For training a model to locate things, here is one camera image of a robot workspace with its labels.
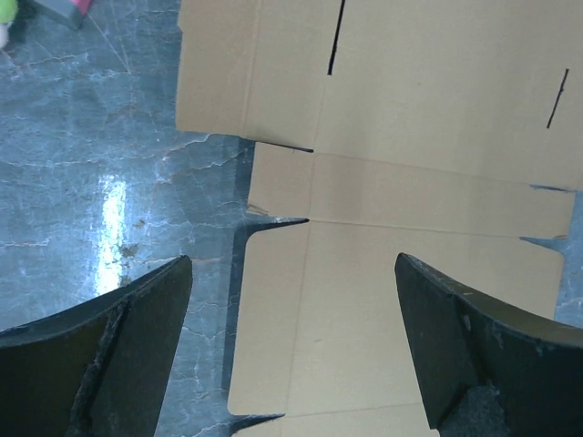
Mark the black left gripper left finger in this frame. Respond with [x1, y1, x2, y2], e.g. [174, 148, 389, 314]
[1, 256, 192, 436]

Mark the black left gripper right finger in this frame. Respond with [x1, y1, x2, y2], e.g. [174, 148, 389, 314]
[394, 253, 582, 436]

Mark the brown cardboard box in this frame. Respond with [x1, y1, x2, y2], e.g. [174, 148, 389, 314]
[176, 1, 582, 436]

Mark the pink black highlighter marker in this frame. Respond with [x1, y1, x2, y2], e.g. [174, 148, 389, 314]
[33, 0, 93, 30]

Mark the colourful flower plush toy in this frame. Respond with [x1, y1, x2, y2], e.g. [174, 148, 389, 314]
[0, 0, 18, 49]

